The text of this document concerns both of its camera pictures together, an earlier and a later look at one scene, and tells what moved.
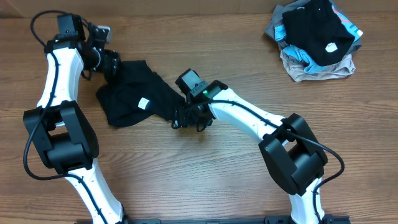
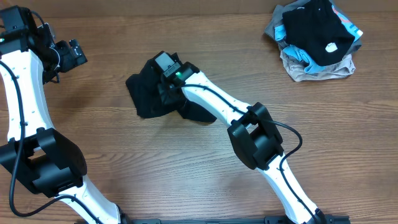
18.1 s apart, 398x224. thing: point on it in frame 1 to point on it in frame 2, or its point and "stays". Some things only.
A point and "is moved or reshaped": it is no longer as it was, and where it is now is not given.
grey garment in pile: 277,18 stays
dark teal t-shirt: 138,93 is moved or reshaped
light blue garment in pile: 280,34 stays
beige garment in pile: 294,68 stays
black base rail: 268,219 stays
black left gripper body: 110,63 to 67,60
